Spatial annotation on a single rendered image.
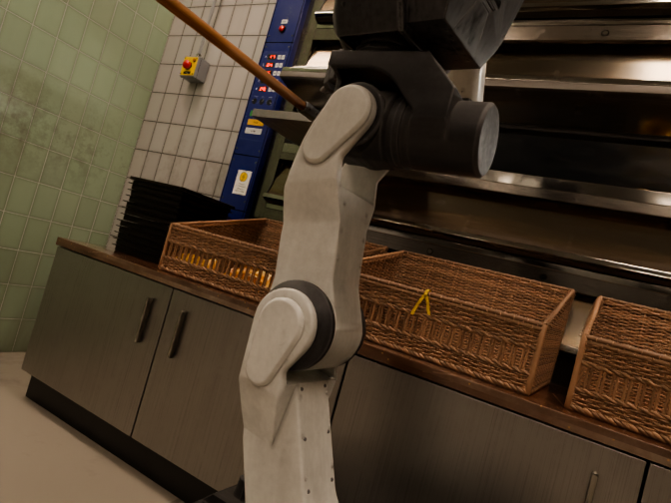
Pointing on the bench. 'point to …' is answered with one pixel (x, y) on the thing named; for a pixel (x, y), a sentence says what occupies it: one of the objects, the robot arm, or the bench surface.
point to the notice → (242, 182)
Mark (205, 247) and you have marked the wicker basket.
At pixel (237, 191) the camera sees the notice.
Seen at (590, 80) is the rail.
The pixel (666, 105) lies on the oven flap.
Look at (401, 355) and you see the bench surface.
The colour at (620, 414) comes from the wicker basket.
